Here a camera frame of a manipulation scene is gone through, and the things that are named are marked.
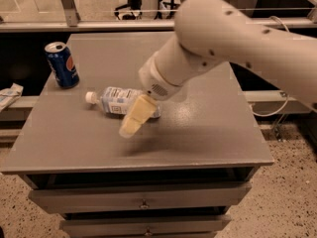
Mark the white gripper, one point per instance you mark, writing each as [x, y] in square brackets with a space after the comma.
[153, 81]

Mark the clear blue-label plastic bottle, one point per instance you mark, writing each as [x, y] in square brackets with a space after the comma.
[113, 100]

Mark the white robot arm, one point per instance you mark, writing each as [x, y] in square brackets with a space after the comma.
[209, 32]

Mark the grey drawer cabinet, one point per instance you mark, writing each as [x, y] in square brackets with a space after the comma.
[206, 133]

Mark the blue Pepsi soda can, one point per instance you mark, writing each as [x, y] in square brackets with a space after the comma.
[60, 61]

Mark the black office chair base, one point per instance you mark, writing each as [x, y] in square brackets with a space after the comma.
[130, 11]

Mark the upper grey drawer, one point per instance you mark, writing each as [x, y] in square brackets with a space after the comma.
[148, 197]

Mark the grey drawer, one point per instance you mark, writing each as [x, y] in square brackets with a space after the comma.
[148, 197]
[145, 226]

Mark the lower grey drawer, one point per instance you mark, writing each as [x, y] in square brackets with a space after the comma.
[145, 226]

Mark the crumpled white package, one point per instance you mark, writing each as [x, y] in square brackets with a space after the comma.
[9, 95]

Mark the metal railing frame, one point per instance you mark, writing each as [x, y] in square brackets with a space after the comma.
[19, 16]

